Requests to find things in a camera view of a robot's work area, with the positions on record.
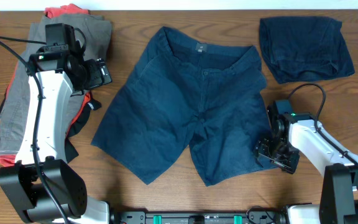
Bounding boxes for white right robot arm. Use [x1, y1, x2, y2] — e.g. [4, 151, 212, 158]
[254, 100, 358, 223]

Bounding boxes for grey folded shorts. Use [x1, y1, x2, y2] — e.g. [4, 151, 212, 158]
[0, 14, 112, 166]

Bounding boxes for red folded garment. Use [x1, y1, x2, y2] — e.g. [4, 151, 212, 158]
[0, 4, 91, 167]

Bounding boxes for navy blue shorts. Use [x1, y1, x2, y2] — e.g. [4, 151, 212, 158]
[91, 27, 272, 186]

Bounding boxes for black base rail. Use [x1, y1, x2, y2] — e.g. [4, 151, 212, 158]
[111, 210, 287, 224]

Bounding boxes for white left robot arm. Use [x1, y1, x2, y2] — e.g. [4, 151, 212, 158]
[0, 53, 110, 223]

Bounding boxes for folded dark navy garment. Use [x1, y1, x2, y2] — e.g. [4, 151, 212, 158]
[259, 16, 355, 84]

